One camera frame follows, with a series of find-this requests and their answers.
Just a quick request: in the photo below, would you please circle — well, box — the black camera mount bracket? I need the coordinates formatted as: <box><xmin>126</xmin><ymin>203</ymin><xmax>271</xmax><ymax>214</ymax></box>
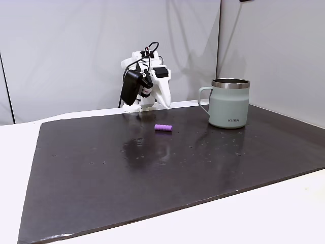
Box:
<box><xmin>140</xmin><ymin>69</ymin><xmax>154</xmax><ymax>99</ymax></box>

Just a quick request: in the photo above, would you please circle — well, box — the purple ribbed pen grip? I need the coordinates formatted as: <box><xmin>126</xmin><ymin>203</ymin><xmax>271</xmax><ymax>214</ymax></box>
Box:
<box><xmin>154</xmin><ymin>124</ymin><xmax>173</xmax><ymax>133</ymax></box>

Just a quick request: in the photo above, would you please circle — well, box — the black camera cable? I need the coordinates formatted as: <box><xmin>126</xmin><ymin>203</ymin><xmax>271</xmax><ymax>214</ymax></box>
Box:
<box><xmin>117</xmin><ymin>42</ymin><xmax>160</xmax><ymax>108</ymax></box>

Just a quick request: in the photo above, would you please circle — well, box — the black oval camera box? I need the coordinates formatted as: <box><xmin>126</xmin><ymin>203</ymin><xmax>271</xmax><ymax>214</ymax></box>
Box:
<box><xmin>120</xmin><ymin>70</ymin><xmax>143</xmax><ymax>107</ymax></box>

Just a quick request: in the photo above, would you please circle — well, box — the dark brown table mat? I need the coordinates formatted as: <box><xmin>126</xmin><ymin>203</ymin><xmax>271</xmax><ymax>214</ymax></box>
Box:
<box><xmin>17</xmin><ymin>103</ymin><xmax>325</xmax><ymax>244</ymax></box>

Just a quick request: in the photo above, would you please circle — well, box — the pale green steel mug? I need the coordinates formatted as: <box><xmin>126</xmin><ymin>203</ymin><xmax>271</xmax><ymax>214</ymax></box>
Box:
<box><xmin>198</xmin><ymin>78</ymin><xmax>251</xmax><ymax>130</ymax></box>

